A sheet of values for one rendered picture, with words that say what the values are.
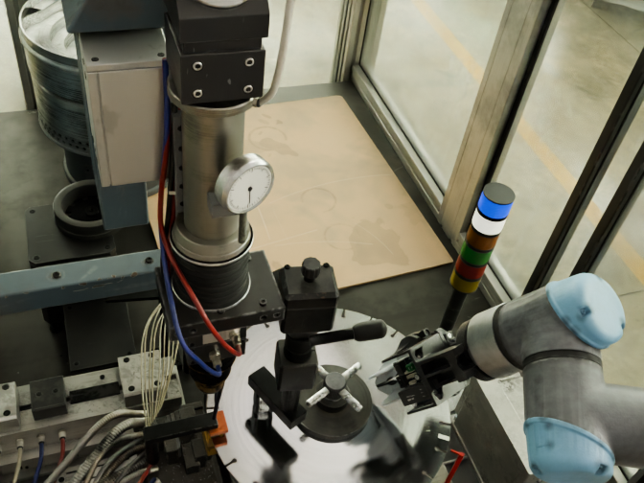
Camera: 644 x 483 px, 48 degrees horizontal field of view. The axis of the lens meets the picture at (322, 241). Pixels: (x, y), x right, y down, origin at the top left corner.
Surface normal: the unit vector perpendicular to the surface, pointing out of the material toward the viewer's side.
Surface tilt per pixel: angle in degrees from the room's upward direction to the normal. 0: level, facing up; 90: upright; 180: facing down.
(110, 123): 90
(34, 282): 0
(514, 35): 90
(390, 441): 0
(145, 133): 90
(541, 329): 50
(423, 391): 78
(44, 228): 0
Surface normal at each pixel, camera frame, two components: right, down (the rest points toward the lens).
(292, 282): 0.12, -0.69
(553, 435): -0.63, -0.41
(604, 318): 0.56, -0.38
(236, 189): 0.65, 0.60
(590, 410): 0.12, -0.44
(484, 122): -0.94, 0.15
